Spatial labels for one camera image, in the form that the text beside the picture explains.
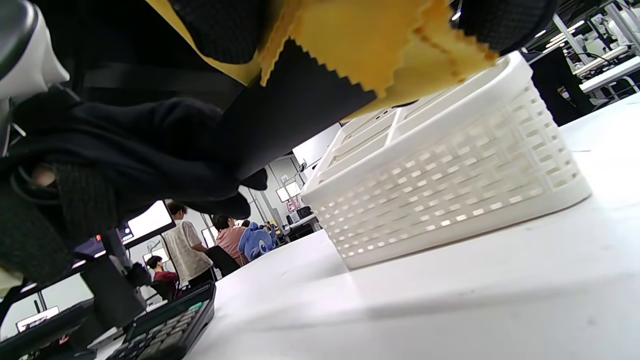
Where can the person's left hand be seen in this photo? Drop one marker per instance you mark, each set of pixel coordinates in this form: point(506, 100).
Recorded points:
point(150, 150)

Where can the person's right hand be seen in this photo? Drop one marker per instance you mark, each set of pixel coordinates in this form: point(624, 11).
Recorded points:
point(225, 30)

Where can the black remote control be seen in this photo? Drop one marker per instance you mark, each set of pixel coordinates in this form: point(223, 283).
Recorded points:
point(290, 115)

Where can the yellow cleaning cloth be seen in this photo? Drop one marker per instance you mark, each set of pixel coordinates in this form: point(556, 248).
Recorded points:
point(360, 40)

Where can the black calculator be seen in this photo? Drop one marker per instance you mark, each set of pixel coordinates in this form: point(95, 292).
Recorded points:
point(170, 335)

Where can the bright computer monitor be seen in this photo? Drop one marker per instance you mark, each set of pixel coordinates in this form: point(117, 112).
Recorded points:
point(150, 220)

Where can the blue plush toy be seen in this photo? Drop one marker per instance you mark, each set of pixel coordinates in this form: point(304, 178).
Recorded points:
point(257, 242)

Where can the black labelled sensor box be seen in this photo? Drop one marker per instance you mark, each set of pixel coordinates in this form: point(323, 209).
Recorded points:
point(45, 335)

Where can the white plastic organizer basket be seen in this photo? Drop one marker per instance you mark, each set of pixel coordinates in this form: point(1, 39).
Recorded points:
point(450, 190)

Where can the white background desk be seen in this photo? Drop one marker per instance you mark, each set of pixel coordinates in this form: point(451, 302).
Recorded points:
point(610, 75)

